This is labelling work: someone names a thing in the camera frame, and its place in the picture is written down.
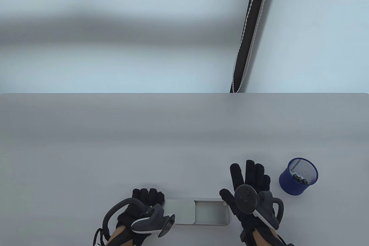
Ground silver sliding box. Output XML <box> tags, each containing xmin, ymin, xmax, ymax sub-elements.
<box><xmin>162</xmin><ymin>198</ymin><xmax>230</xmax><ymax>226</ymax></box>

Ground person's right hand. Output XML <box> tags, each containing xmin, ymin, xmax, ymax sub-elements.
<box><xmin>219</xmin><ymin>160</ymin><xmax>278</xmax><ymax>242</ymax></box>

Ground person's right forearm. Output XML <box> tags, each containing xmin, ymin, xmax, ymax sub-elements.
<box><xmin>252</xmin><ymin>229</ymin><xmax>278</xmax><ymax>246</ymax></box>

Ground grey left hand controller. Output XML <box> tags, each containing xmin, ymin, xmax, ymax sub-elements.
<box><xmin>103</xmin><ymin>198</ymin><xmax>175</xmax><ymax>238</ymax></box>

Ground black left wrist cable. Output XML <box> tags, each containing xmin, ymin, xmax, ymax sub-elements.
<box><xmin>93</xmin><ymin>227</ymin><xmax>110</xmax><ymax>246</ymax></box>

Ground blue mesh pen cup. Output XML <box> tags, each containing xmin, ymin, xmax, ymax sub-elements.
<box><xmin>279</xmin><ymin>158</ymin><xmax>319</xmax><ymax>195</ymax></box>

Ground grey right hand controller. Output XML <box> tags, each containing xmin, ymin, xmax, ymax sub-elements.
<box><xmin>234</xmin><ymin>185</ymin><xmax>284</xmax><ymax>230</ymax></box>

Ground person's left forearm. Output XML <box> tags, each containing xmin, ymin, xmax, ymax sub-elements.
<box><xmin>107</xmin><ymin>224</ymin><xmax>132</xmax><ymax>246</ymax></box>

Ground grey hand controller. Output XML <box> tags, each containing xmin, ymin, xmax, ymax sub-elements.
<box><xmin>234</xmin><ymin>185</ymin><xmax>284</xmax><ymax>230</ymax></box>
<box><xmin>103</xmin><ymin>198</ymin><xmax>175</xmax><ymax>238</ymax></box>

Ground person's left hand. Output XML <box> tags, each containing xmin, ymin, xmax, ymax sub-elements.
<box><xmin>116</xmin><ymin>188</ymin><xmax>165</xmax><ymax>246</ymax></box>

